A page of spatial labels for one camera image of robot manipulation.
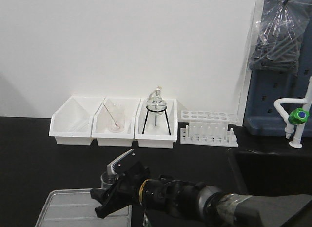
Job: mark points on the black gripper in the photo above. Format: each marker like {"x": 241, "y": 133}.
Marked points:
{"x": 124, "y": 192}

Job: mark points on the clear glass beaker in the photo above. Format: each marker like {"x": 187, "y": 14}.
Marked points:
{"x": 107, "y": 180}

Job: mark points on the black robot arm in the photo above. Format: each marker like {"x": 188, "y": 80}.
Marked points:
{"x": 215, "y": 208}

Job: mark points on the silver metal tray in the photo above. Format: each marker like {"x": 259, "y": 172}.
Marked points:
{"x": 76, "y": 208}

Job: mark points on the glass beaker in bin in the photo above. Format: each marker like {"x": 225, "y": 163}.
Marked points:
{"x": 117, "y": 118}

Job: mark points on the white middle storage bin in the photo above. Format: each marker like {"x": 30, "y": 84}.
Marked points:
{"x": 100, "y": 129}

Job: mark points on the white storage bin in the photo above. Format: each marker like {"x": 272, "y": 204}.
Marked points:
{"x": 156, "y": 131}
{"x": 72, "y": 123}
{"x": 100, "y": 129}

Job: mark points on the white left storage bin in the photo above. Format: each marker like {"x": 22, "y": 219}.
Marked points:
{"x": 72, "y": 123}

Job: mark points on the white right storage bin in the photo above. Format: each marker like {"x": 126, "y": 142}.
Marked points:
{"x": 156, "y": 131}

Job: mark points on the glass flask on tripod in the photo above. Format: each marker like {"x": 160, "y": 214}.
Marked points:
{"x": 156, "y": 105}

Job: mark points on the white test tube rack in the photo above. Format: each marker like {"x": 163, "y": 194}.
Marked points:
{"x": 208, "y": 128}

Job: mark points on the black lab sink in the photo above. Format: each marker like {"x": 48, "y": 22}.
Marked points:
{"x": 271, "y": 173}

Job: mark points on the blue pegboard drying rack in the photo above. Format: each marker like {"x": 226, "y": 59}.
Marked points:
{"x": 261, "y": 117}

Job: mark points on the white lab faucet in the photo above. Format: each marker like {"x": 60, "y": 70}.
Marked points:
{"x": 296, "y": 120}

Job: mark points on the clear plastic bag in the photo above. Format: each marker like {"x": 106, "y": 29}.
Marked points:
{"x": 280, "y": 35}

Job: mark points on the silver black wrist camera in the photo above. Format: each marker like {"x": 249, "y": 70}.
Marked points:
{"x": 122, "y": 163}

